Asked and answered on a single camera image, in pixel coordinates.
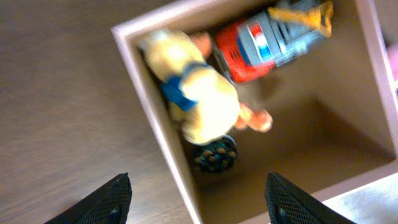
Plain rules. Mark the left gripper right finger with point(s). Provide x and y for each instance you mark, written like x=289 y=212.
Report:
x=288 y=204

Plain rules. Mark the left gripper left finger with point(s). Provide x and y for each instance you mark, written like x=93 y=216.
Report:
x=108 y=204

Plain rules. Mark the black round cap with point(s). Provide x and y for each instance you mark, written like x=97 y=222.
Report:
x=217 y=156

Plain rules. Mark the yellow plush duck blue scarf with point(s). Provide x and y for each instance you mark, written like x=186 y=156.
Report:
x=204 y=102

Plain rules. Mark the red grey toy truck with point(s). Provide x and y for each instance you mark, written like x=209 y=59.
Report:
x=250 y=49

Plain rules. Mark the pink cardboard box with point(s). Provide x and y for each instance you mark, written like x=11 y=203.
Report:
x=334 y=111

